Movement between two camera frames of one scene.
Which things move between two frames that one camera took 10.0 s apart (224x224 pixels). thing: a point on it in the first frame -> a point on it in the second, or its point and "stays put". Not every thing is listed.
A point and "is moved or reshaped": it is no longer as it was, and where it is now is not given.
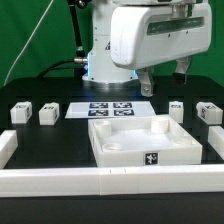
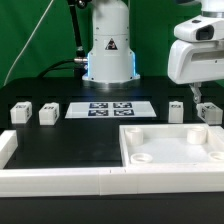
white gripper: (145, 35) -> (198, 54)
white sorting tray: (144, 140) is moved or reshaped
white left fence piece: (8, 145) stays put
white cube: (209, 113) stays put
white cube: (22, 112) stays put
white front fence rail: (115, 181) stays put
